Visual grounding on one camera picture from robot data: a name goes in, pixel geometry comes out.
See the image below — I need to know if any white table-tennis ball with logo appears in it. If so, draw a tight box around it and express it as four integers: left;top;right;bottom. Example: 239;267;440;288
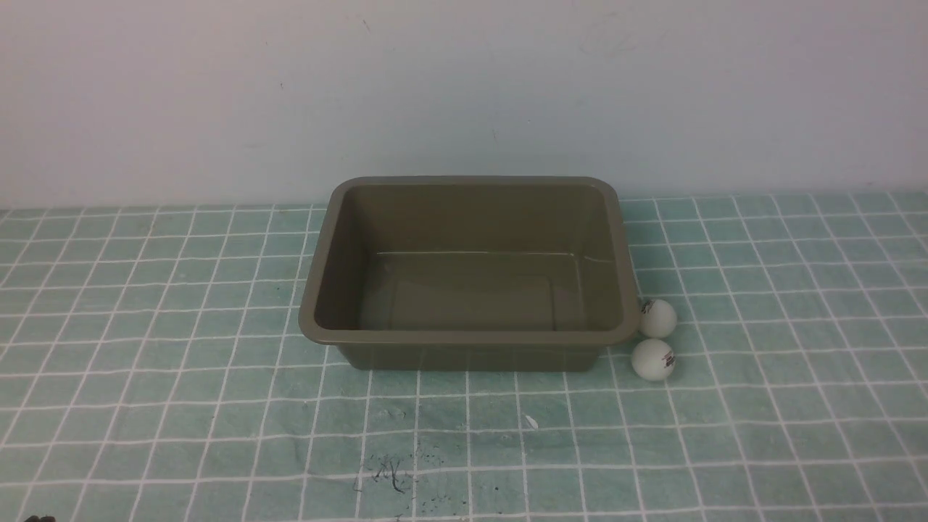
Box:
631;339;676;382

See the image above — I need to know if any olive green plastic bin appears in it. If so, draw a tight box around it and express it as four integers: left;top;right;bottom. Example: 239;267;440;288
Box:
299;176;641;371

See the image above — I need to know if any green checkered tablecloth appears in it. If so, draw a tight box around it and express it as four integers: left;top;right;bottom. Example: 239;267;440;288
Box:
1;191;927;521

